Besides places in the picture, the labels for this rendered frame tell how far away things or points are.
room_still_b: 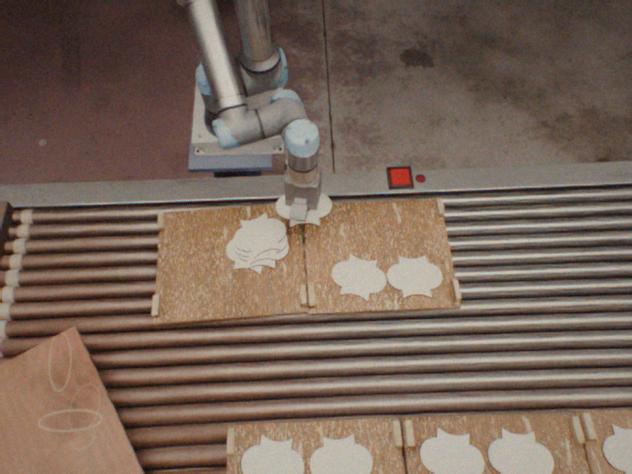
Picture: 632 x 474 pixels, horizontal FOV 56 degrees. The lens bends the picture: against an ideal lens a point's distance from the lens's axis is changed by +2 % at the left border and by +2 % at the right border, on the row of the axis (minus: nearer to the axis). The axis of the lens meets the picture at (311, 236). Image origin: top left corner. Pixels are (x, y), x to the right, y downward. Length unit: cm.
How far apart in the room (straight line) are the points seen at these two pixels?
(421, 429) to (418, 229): 56
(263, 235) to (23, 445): 75
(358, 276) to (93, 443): 76
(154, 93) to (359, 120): 113
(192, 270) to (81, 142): 176
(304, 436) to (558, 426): 60
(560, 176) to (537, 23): 207
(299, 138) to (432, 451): 79
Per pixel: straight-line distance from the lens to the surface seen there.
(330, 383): 154
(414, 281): 164
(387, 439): 150
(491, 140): 324
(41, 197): 196
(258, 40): 168
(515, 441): 155
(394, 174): 184
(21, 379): 156
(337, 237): 169
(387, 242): 169
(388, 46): 361
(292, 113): 140
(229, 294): 162
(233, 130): 139
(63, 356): 155
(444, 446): 151
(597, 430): 164
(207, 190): 183
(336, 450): 147
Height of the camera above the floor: 239
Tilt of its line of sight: 60 degrees down
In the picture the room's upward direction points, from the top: straight up
